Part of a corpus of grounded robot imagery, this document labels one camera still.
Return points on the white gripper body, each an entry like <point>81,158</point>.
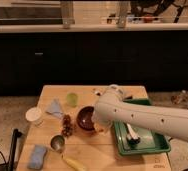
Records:
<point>99,125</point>

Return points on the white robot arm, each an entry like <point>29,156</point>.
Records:
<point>111,107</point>

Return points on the green plastic cup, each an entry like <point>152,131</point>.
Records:
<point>72,99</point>

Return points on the metal measuring cup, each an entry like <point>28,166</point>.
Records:
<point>58,143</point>

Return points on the white paper cup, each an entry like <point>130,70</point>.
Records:
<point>34,116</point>

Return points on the dark red bowl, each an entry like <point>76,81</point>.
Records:
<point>84,118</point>

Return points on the bunch of dark grapes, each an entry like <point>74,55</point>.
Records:
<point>67,126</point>

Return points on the white dish brush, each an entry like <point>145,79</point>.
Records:
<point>132,136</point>

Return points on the yellow corn cob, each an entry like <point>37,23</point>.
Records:
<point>76,165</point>

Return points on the light blue cloth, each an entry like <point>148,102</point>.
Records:
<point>55,109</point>

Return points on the green plastic tray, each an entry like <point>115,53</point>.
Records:
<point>150,142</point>

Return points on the blue sponge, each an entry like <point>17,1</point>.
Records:
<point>36,158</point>

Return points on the black metal stand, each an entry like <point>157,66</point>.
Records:
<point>15,136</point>

